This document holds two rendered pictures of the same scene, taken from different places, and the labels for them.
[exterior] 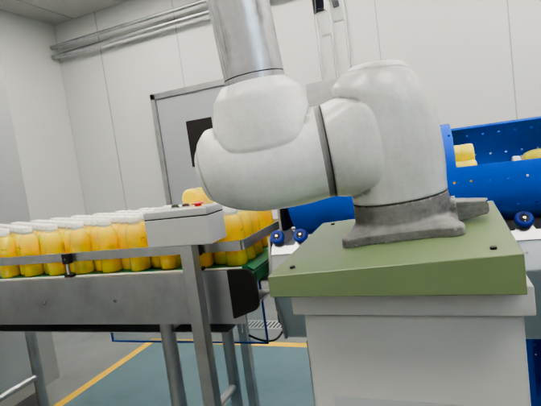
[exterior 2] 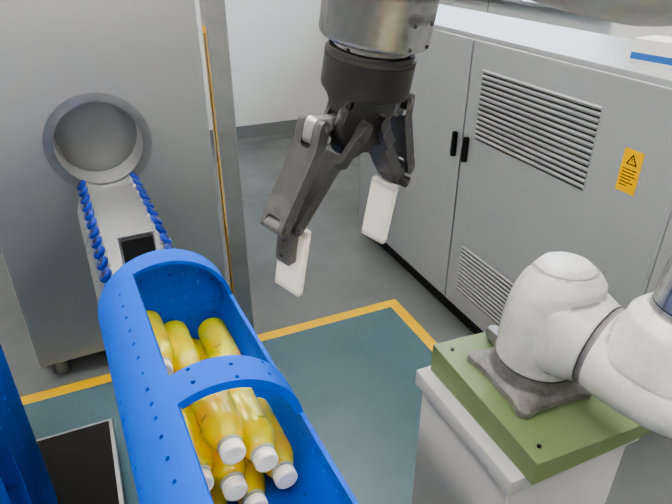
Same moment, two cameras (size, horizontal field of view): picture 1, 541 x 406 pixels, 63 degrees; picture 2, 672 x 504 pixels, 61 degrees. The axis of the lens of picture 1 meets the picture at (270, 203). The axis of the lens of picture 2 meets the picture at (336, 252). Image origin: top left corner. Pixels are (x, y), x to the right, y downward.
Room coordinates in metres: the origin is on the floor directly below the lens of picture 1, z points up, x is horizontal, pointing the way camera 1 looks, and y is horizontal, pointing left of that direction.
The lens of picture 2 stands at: (1.62, 0.10, 1.83)
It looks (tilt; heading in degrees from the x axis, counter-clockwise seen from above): 29 degrees down; 224
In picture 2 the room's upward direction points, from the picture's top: straight up
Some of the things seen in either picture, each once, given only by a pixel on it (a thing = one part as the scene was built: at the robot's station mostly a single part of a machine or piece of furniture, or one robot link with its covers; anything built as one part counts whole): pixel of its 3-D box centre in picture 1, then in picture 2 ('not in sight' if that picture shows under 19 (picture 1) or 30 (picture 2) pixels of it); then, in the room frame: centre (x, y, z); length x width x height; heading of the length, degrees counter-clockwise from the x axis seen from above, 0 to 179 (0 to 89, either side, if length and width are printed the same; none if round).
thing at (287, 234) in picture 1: (287, 222); not in sight; (1.44, -0.05, 0.99); 0.10 x 0.02 x 0.12; 160
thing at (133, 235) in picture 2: not in sight; (140, 257); (0.99, -1.30, 1.00); 0.10 x 0.04 x 0.15; 160
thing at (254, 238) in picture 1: (265, 232); not in sight; (1.46, 0.03, 0.96); 0.40 x 0.01 x 0.03; 160
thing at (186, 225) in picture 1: (185, 225); not in sight; (1.23, 0.25, 1.05); 0.20 x 0.10 x 0.10; 70
